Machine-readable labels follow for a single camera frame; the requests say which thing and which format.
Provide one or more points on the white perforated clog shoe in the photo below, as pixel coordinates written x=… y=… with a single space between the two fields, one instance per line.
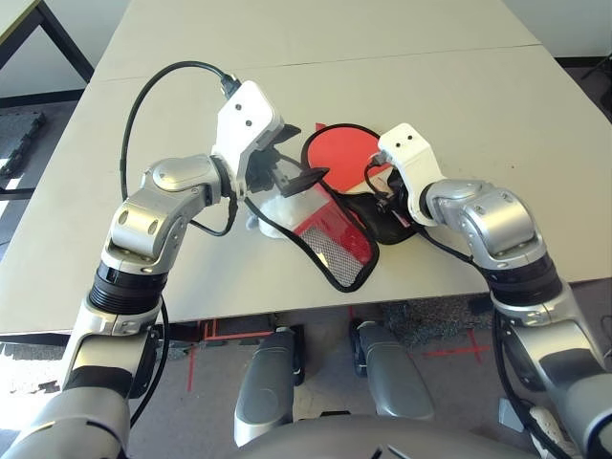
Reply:
x=550 y=432

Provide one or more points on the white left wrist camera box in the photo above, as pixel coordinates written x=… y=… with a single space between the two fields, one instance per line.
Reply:
x=244 y=119

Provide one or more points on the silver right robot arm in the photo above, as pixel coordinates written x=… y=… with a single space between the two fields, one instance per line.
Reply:
x=497 y=225

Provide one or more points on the dark speckled floor mat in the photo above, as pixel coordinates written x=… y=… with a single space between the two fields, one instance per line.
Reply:
x=430 y=320

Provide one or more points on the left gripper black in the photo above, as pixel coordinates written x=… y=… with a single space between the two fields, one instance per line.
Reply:
x=260 y=184

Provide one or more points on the grey foot pedal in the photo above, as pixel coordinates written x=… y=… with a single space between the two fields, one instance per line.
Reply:
x=510 y=413

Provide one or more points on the grey robot torso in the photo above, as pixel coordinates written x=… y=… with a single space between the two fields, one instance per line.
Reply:
x=334 y=440

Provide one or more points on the grey white plush toy charm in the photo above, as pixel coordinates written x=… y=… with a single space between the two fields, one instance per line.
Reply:
x=277 y=215

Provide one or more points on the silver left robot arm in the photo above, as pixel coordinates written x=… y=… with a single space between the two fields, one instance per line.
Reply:
x=153 y=210

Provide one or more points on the black metal floor frame bar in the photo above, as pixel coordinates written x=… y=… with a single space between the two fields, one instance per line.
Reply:
x=16 y=193

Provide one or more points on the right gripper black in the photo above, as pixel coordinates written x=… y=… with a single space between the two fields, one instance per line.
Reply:
x=394 y=201

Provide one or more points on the grey robot right leg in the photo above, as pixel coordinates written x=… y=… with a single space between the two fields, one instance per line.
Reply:
x=392 y=373

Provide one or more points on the black tripod stand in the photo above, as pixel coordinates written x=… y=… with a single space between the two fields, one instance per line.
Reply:
x=601 y=64

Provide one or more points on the grey jigsaw foam mat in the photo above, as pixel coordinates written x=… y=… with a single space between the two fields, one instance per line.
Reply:
x=19 y=351
x=19 y=138

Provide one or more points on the side table with black legs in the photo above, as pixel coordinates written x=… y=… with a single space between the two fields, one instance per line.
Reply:
x=12 y=12

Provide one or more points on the grey robot leg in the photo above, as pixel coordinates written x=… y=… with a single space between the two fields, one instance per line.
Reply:
x=265 y=382
x=392 y=373

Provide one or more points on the red black paddle case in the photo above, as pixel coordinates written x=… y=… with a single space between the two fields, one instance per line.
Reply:
x=344 y=229

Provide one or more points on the grey robot left leg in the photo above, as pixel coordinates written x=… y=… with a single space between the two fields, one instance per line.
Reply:
x=265 y=382

